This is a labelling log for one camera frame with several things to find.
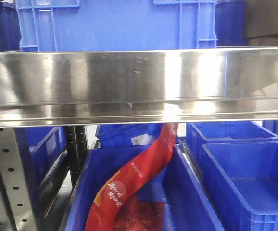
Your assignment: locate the blue bin rear right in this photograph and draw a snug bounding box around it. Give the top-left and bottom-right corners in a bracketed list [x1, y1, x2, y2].
[185, 121, 278, 161]

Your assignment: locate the empty blue bin front right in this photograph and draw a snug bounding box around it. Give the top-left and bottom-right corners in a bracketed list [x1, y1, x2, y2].
[202, 142, 278, 231]

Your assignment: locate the perforated steel shelf upright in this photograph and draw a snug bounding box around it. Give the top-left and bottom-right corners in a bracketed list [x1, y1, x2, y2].
[0, 128, 44, 231]

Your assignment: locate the brown cardboard piece on shelf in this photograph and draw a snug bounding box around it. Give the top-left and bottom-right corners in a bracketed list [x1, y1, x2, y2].
[244, 0, 278, 38]

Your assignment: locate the stainless steel shelf rail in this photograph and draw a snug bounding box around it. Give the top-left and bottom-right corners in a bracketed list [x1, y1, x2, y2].
[0, 47, 278, 128]

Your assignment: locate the large blue crate on shelf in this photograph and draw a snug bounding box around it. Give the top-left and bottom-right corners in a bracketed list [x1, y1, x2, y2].
[16, 0, 217, 52]

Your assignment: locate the blue bin lower left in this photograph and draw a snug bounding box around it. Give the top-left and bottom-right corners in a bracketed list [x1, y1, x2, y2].
[23, 127, 66, 194]

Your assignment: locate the blue bin with red bag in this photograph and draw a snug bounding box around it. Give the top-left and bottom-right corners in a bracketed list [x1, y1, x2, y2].
[65, 145, 224, 231]

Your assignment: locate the red printed snack bag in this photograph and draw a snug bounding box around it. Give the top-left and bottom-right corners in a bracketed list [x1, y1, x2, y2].
[85, 123, 178, 231]

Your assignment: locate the blue bin behind centre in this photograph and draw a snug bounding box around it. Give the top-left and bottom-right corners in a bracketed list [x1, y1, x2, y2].
[95, 123, 163, 148]

